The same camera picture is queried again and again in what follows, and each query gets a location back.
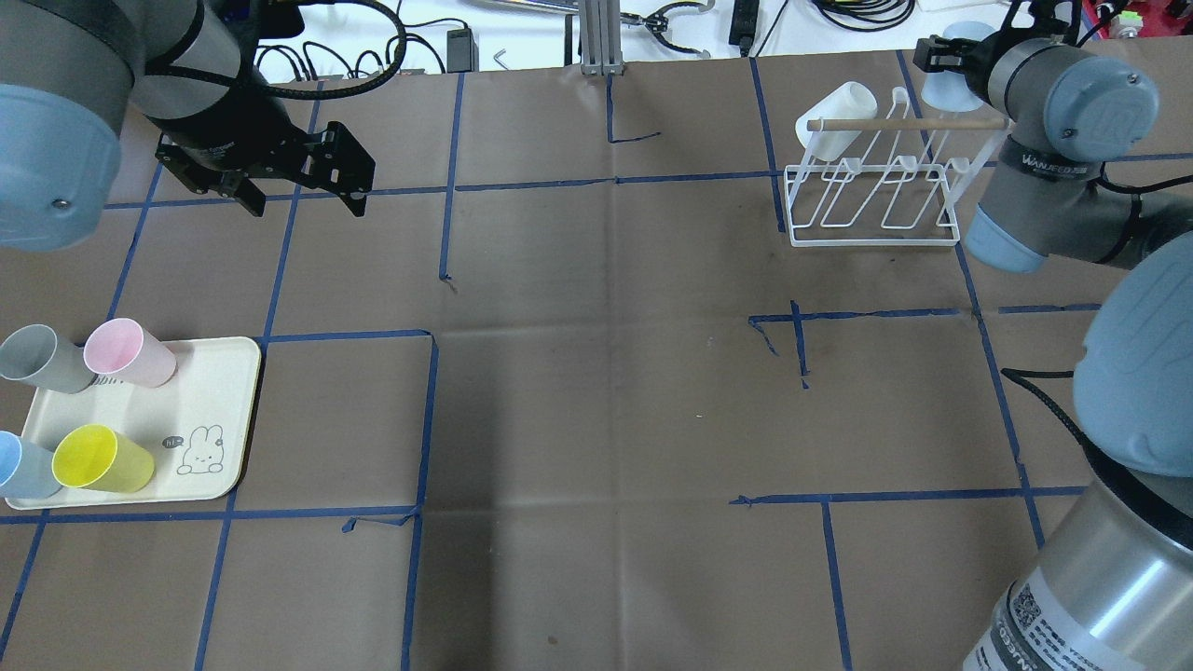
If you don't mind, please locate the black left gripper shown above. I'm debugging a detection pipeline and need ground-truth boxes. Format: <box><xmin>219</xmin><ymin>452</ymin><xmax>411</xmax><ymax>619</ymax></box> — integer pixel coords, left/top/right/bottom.
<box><xmin>155</xmin><ymin>93</ymin><xmax>377</xmax><ymax>218</ymax></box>

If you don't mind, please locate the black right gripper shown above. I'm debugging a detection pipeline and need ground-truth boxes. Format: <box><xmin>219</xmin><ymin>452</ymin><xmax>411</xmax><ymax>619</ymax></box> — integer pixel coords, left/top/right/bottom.
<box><xmin>911</xmin><ymin>1</ymin><xmax>1092</xmax><ymax>103</ymax></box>

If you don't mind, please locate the light blue plastic cup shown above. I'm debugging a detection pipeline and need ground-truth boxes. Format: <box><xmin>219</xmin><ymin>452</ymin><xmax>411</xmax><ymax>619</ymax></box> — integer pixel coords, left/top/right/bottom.
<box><xmin>921</xmin><ymin>21</ymin><xmax>995</xmax><ymax>113</ymax></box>

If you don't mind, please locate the pale green plastic cup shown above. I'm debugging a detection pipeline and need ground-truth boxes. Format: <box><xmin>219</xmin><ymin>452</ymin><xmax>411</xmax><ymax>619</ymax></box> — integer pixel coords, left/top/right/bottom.
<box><xmin>796</xmin><ymin>81</ymin><xmax>877</xmax><ymax>162</ymax></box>

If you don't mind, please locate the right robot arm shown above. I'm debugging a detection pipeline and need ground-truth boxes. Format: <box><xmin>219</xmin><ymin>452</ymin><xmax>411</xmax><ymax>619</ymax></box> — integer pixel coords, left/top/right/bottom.
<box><xmin>913</xmin><ymin>1</ymin><xmax>1192</xmax><ymax>670</ymax></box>

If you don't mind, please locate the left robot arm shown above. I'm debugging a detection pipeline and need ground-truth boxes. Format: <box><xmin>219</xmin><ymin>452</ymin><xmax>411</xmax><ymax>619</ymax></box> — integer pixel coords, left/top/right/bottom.
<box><xmin>1</xmin><ymin>1</ymin><xmax>396</xmax><ymax>252</ymax></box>

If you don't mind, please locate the pink plastic cup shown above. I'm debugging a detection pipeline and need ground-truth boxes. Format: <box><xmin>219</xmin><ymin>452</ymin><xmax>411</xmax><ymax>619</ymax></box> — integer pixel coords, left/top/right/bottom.
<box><xmin>84</xmin><ymin>318</ymin><xmax>178</xmax><ymax>388</ymax></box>

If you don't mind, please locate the grey plastic cup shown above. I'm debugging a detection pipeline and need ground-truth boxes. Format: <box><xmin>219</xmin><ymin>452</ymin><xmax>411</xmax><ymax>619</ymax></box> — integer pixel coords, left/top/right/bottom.
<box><xmin>1</xmin><ymin>324</ymin><xmax>97</xmax><ymax>392</ymax></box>

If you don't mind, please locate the yellow plastic cup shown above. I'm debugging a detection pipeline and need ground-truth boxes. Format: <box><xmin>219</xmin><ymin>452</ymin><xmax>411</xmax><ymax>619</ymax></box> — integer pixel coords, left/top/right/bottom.
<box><xmin>51</xmin><ymin>424</ymin><xmax>155</xmax><ymax>493</ymax></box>

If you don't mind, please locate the light blue cup at edge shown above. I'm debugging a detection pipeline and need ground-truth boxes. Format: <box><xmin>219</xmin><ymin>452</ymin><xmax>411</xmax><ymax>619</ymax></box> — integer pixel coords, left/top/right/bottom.
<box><xmin>1</xmin><ymin>431</ymin><xmax>62</xmax><ymax>500</ymax></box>

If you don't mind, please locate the black power adapter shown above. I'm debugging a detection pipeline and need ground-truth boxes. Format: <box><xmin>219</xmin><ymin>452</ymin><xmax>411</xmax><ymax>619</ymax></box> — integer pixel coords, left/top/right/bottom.
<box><xmin>445</xmin><ymin>27</ymin><xmax>480</xmax><ymax>74</ymax></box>

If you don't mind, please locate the cream plastic tray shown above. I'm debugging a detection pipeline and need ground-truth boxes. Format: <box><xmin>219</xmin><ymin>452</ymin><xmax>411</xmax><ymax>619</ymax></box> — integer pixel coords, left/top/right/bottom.
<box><xmin>6</xmin><ymin>336</ymin><xmax>262</xmax><ymax>511</ymax></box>

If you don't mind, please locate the reacher grabber tool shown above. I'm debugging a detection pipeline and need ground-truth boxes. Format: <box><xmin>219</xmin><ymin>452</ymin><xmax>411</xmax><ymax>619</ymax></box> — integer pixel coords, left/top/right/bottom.
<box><xmin>619</xmin><ymin>1</ymin><xmax>716</xmax><ymax>60</ymax></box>

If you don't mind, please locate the white wire cup rack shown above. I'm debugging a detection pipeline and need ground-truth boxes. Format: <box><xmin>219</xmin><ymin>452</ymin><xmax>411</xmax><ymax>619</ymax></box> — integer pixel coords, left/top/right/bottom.
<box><xmin>783</xmin><ymin>88</ymin><xmax>1010</xmax><ymax>248</ymax></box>

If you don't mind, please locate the aluminium frame post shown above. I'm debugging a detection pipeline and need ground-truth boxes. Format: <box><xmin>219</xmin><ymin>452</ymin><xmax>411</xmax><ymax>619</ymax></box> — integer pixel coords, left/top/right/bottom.
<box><xmin>577</xmin><ymin>0</ymin><xmax>624</xmax><ymax>76</ymax></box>

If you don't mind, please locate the black braided cable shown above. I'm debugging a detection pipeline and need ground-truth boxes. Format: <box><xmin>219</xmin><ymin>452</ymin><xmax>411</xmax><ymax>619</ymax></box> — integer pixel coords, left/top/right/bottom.
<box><xmin>1001</xmin><ymin>367</ymin><xmax>1101</xmax><ymax>448</ymax></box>

